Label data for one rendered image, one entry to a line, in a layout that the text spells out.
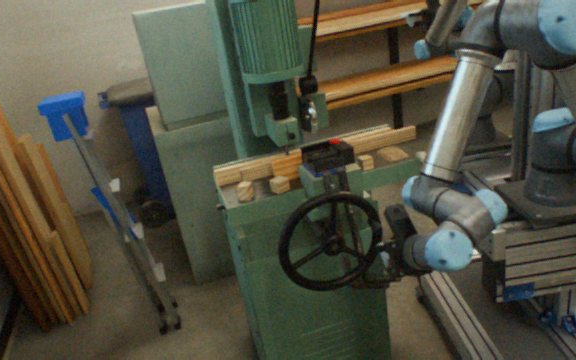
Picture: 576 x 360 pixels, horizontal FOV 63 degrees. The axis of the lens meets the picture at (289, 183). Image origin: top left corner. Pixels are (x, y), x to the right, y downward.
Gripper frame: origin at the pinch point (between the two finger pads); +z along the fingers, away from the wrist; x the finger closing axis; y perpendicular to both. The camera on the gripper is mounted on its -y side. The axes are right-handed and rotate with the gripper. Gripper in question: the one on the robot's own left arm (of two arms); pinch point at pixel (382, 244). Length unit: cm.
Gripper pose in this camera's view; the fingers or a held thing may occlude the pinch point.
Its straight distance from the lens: 123.0
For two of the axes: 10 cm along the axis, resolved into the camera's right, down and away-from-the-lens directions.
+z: -1.7, 1.5, 9.8
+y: 2.7, 9.6, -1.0
